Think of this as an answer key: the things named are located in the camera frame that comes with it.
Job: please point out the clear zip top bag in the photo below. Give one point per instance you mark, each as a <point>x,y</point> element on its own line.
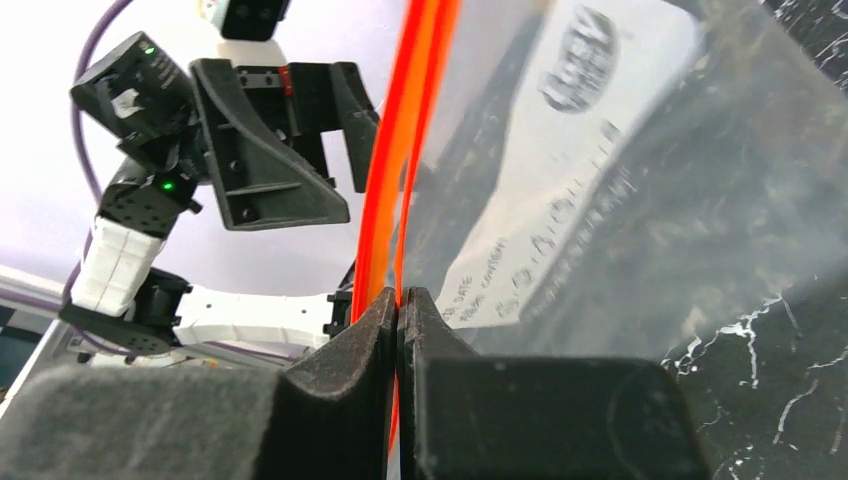
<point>658,180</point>

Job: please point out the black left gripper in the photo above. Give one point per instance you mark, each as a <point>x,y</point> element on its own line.
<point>262,127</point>

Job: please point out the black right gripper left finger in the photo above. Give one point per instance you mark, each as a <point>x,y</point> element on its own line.
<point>326,417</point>

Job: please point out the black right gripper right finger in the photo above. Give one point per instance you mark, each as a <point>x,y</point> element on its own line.
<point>463,415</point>

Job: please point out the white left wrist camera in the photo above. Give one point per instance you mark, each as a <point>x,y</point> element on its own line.
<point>244,20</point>

